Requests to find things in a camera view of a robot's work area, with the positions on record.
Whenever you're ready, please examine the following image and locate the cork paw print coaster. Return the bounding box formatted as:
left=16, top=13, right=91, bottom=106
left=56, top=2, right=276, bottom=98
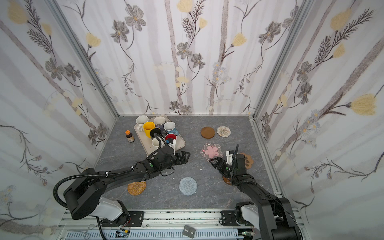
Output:
left=241, top=153, right=254, bottom=170

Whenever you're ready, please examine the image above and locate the pink flower silicone coaster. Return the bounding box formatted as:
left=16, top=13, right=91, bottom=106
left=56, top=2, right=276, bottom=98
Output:
left=201, top=143, right=223, bottom=161

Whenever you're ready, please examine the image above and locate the glossy brown round coaster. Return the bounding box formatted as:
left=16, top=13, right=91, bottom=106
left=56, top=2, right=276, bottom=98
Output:
left=222, top=176, right=232, bottom=186

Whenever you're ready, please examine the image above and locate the multicolour woven round coaster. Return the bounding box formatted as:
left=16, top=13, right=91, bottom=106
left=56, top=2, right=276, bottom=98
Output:
left=217, top=126, right=231, bottom=138

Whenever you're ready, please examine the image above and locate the dark brown round wooden coaster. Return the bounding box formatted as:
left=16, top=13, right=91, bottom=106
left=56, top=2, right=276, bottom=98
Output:
left=201, top=127, right=216, bottom=139

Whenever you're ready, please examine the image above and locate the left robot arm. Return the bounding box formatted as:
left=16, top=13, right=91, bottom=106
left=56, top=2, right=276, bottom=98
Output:
left=53, top=147, right=191, bottom=227

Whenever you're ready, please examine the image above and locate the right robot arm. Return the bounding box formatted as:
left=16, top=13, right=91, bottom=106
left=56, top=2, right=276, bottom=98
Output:
left=209, top=146, right=303, bottom=240

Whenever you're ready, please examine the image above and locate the black cup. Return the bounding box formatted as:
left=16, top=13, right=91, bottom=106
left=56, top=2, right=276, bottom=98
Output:
left=150, top=128, right=162, bottom=139

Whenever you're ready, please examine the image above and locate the grey-blue woven round coaster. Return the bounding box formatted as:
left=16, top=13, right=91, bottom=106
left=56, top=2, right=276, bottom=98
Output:
left=179, top=177, right=198, bottom=196

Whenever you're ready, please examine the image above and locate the yellow cup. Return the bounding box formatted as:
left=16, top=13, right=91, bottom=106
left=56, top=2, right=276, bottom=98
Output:
left=143, top=122, right=156, bottom=138

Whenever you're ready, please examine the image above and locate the lavender white cup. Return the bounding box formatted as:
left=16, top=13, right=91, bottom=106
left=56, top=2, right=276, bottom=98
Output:
left=153, top=116, right=166, bottom=129

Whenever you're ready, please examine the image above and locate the rattan wicker round coaster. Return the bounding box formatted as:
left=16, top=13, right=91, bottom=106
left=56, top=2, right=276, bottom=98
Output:
left=127, top=181, right=147, bottom=196

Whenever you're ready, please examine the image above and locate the plain white mug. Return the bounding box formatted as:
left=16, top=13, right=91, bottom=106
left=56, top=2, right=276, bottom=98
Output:
left=152, top=137, right=165, bottom=149

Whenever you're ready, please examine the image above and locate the white mug red interior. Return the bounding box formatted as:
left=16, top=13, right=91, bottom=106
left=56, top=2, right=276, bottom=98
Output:
left=165, top=134, right=177, bottom=145

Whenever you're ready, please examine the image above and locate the beige plastic tray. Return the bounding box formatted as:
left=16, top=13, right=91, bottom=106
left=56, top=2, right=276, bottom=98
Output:
left=134, top=117, right=186, bottom=155

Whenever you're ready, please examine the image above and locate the blue floral mug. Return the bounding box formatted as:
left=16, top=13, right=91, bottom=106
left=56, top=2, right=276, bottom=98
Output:
left=164, top=121, right=180, bottom=136

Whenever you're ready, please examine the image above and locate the brown bottle orange cap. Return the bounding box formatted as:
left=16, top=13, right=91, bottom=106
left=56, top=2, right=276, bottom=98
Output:
left=125, top=130, right=135, bottom=143

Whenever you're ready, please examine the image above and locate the white speckled mug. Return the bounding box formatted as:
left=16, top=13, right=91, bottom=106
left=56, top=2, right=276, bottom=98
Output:
left=135, top=115, right=149, bottom=132

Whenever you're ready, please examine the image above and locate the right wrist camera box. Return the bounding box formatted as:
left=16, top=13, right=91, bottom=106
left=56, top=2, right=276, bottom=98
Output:
left=226, top=151, right=235, bottom=166

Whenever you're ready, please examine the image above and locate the aluminium frame rail base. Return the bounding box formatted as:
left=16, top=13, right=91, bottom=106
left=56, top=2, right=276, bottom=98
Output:
left=53, top=209, right=262, bottom=240

